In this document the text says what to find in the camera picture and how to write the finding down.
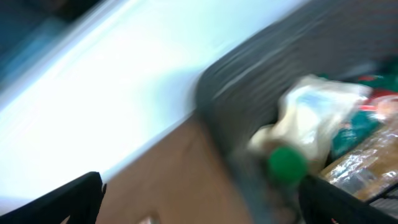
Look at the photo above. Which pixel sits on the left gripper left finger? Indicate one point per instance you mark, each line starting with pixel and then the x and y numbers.
pixel 78 201

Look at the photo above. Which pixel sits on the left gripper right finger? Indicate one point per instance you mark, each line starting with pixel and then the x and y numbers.
pixel 323 203

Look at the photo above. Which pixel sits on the green Nescafe bag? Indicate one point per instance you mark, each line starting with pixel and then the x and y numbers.
pixel 370 114

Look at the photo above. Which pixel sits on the grey plastic basket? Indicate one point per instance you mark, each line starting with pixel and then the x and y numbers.
pixel 238 94

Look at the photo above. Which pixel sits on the green lid jar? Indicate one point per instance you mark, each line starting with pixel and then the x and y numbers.
pixel 287 165

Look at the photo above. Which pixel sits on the orange biscuit packet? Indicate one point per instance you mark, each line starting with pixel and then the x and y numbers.
pixel 370 168

